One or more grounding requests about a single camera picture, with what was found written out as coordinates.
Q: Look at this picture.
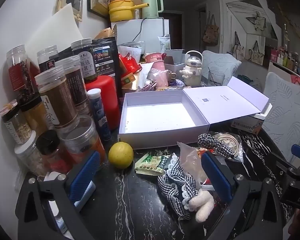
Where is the red snack packet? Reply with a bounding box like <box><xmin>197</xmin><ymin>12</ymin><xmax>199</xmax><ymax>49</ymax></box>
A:
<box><xmin>194</xmin><ymin>147</ymin><xmax>211</xmax><ymax>189</ymax></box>

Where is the bagged white cable coil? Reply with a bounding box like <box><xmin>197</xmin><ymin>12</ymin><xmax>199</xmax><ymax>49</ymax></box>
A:
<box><xmin>210</xmin><ymin>132</ymin><xmax>246</xmax><ymax>163</ymax></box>

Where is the checkered lace cloth with plush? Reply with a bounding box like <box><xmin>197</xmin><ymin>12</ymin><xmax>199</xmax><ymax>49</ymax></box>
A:
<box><xmin>158</xmin><ymin>153</ymin><xmax>215</xmax><ymax>223</ymax></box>

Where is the checkered scrunchie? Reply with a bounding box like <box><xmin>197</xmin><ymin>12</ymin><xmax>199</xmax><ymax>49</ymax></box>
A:
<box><xmin>198</xmin><ymin>133</ymin><xmax>235</xmax><ymax>159</ymax></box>

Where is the green snack packet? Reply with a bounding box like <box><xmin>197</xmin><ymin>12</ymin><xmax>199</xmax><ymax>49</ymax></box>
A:
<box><xmin>134</xmin><ymin>153</ymin><xmax>170</xmax><ymax>176</ymax></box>

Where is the person right hand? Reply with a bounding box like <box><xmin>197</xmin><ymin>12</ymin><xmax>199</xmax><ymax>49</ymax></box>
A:
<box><xmin>287</xmin><ymin>208</ymin><xmax>300</xmax><ymax>240</ymax></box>

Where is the black lid spice jar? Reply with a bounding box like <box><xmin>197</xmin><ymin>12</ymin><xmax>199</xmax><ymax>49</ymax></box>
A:
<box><xmin>36</xmin><ymin>129</ymin><xmax>73</xmax><ymax>174</ymax></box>

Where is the mask box orange blue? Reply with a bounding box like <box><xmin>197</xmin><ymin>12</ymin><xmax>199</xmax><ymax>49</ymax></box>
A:
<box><xmin>231</xmin><ymin>103</ymin><xmax>273</xmax><ymax>135</ymax></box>

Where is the clear jar orange label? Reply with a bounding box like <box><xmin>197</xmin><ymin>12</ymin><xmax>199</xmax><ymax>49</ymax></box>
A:
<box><xmin>58</xmin><ymin>115</ymin><xmax>107</xmax><ymax>167</ymax></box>

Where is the yellow lemon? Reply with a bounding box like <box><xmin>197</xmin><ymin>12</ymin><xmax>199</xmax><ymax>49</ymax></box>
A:
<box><xmin>108</xmin><ymin>141</ymin><xmax>134</xmax><ymax>170</ymax></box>

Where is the blue tablet tube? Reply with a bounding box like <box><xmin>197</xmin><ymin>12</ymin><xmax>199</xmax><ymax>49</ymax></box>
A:
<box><xmin>87</xmin><ymin>88</ymin><xmax>111</xmax><ymax>141</ymax></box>

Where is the brown powder jar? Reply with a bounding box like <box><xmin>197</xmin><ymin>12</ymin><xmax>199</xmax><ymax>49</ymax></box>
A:
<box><xmin>35</xmin><ymin>66</ymin><xmax>77</xmax><ymax>129</ymax></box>

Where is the white open gift box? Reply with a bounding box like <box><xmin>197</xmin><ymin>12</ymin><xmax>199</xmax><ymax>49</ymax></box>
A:
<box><xmin>118</xmin><ymin>77</ymin><xmax>269</xmax><ymax>150</ymax></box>

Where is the red cylinder canister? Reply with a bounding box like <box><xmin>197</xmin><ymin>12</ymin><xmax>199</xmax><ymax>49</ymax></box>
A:
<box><xmin>85</xmin><ymin>75</ymin><xmax>120</xmax><ymax>131</ymax></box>

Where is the red berry jar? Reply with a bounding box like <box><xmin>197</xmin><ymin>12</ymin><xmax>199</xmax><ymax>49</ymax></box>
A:
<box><xmin>6</xmin><ymin>44</ymin><xmax>36</xmax><ymax>105</ymax></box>

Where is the far leaf chair cushion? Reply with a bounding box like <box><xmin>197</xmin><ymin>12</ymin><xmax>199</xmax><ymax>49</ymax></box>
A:
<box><xmin>202</xmin><ymin>50</ymin><xmax>242</xmax><ymax>85</ymax></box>

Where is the dark tea jar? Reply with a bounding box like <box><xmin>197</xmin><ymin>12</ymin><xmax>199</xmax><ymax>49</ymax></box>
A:
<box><xmin>55</xmin><ymin>55</ymin><xmax>91</xmax><ymax>116</ymax></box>

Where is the cream cartoon kettle bottle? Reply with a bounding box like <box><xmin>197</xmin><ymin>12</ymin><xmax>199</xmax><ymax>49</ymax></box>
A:
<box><xmin>179</xmin><ymin>50</ymin><xmax>203</xmax><ymax>87</ymax></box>

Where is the black printed bag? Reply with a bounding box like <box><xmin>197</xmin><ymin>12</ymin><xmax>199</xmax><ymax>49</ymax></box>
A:
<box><xmin>92</xmin><ymin>37</ymin><xmax>122</xmax><ymax>98</ymax></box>

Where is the pink cup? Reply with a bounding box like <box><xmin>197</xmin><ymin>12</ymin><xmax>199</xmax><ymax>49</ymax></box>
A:
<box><xmin>148</xmin><ymin>60</ymin><xmax>176</xmax><ymax>88</ymax></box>

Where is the white mini fridge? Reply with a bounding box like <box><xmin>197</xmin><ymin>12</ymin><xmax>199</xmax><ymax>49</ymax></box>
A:
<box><xmin>111</xmin><ymin>18</ymin><xmax>170</xmax><ymax>53</ymax></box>

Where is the yellow pot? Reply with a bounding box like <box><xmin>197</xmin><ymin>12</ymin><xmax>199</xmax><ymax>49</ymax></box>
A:
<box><xmin>108</xmin><ymin>0</ymin><xmax>149</xmax><ymax>23</ymax></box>

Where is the green electric kettle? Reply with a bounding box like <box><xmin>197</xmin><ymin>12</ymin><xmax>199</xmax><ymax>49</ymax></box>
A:
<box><xmin>141</xmin><ymin>0</ymin><xmax>164</xmax><ymax>19</ymax></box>

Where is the wall intercom panel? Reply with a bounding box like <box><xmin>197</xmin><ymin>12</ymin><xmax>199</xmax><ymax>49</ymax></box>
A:
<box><xmin>56</xmin><ymin>0</ymin><xmax>83</xmax><ymax>22</ymax></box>

